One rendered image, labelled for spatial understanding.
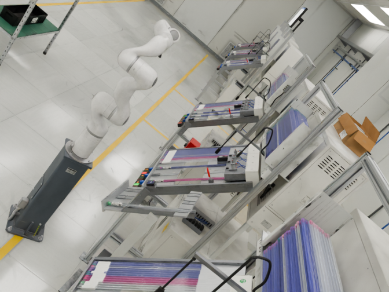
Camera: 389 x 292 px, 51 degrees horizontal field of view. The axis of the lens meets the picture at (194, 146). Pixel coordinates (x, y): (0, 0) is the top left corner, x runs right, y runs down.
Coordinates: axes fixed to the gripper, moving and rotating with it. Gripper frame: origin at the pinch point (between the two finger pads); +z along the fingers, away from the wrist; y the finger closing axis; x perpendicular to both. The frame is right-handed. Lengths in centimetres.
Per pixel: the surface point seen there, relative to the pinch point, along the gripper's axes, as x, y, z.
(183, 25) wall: -284, 273, 764
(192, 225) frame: -37, -117, 7
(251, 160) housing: -62, -69, -25
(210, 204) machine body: -67, -107, 45
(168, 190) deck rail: -12, -92, -8
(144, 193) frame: 2, -95, -4
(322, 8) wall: -577, 320, 566
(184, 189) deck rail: -21, -90, -15
